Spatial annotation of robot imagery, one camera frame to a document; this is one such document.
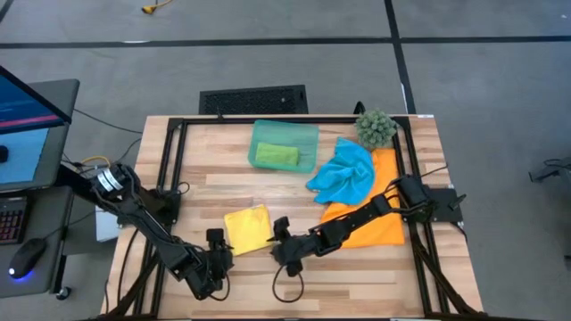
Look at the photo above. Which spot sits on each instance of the green microfiber towel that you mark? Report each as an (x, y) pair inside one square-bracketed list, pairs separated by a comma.
[(276, 153)]

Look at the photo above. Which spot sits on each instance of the small black bracket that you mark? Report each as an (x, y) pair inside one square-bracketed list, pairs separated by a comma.
[(359, 109)]

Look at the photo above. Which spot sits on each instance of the orange microfiber towel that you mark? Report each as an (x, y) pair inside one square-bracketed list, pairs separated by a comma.
[(379, 229)]

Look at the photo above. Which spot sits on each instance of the black desk caster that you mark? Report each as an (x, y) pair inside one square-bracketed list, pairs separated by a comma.
[(63, 293)]

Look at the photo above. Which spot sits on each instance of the black computer mouse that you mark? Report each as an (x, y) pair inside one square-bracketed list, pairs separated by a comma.
[(27, 258)]

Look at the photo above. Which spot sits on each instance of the teal translucent plastic basket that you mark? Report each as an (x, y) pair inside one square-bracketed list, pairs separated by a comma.
[(308, 134)]

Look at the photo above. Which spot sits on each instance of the backlit black keyboard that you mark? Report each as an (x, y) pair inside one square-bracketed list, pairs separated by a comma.
[(12, 220)]

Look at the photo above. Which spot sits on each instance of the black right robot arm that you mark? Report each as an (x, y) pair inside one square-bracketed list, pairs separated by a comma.
[(357, 220)]

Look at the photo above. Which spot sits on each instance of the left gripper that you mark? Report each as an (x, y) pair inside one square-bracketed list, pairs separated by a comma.
[(220, 265)]

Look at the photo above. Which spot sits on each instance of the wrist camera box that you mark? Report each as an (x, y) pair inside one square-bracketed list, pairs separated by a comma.
[(215, 236), (282, 227)]

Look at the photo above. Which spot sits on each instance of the light blue flat panel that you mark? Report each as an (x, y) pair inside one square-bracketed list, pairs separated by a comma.
[(22, 156)]

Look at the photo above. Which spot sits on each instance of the white box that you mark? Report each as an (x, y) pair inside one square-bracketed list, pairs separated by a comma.
[(105, 227)]

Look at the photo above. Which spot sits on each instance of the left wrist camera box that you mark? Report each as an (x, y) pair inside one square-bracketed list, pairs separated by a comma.
[(215, 236)]

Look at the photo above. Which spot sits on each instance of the black aluminium table frame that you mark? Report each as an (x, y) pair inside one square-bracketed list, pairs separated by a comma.
[(205, 120)]

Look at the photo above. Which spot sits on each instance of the artificial green potted plant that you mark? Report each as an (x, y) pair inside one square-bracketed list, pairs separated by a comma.
[(375, 128)]

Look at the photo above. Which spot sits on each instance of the blue microfiber towel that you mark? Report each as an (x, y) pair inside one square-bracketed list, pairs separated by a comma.
[(345, 176)]

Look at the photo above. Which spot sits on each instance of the yellow microfiber towel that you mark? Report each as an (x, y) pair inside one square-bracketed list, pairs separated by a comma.
[(247, 229)]

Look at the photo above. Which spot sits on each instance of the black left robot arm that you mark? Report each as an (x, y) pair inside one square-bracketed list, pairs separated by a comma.
[(151, 232)]

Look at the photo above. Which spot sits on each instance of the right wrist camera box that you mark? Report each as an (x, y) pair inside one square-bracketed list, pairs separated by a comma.
[(282, 227)]

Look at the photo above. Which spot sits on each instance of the grey side desk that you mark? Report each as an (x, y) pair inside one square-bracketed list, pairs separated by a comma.
[(55, 134)]

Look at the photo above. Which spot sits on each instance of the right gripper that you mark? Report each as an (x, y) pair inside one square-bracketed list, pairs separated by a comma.
[(292, 252)]

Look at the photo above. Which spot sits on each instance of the computer monitor with blue screen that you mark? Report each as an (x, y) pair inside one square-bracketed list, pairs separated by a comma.
[(27, 107)]

